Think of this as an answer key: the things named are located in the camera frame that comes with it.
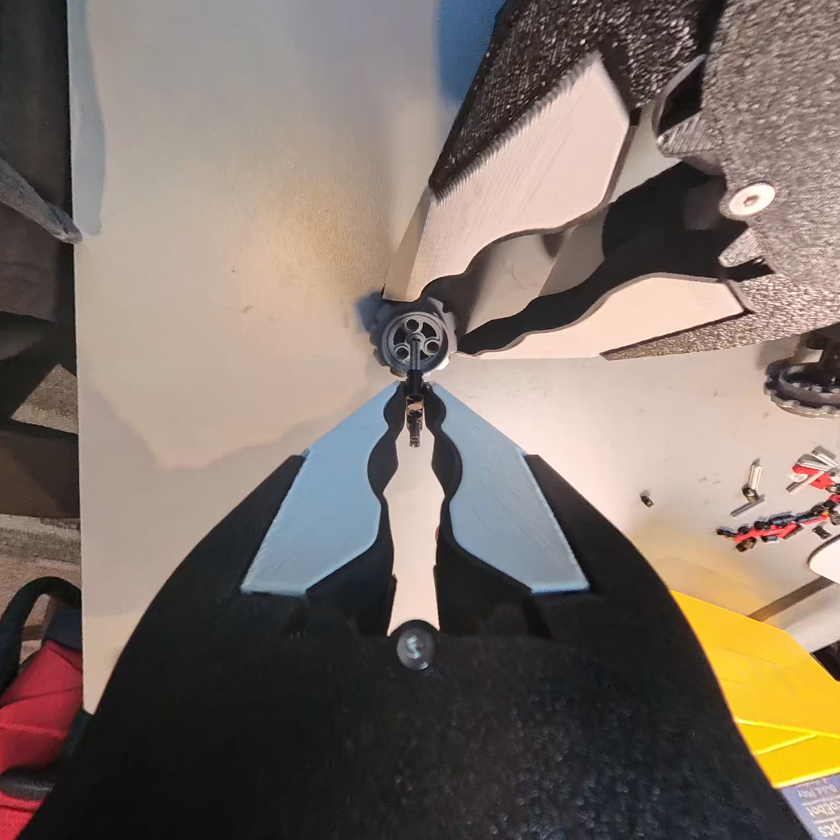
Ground yellow brick toy truck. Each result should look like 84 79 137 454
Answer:
763 332 840 419

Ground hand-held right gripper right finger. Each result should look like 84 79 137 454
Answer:
419 380 589 636

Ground yellow storage bin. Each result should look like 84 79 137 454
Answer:
669 587 840 788

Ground pile of small brick parts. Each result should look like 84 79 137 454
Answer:
714 443 840 554

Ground blue printed booklet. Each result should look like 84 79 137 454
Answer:
782 779 840 840

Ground pale grey desk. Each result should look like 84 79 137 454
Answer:
68 0 840 717

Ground white oval board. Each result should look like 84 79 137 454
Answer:
802 531 840 586

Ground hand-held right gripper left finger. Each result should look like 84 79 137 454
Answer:
240 380 414 636

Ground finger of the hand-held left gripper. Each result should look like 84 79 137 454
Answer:
457 276 750 361
383 54 636 301

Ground red and black backpack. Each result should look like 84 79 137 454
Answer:
0 574 89 840

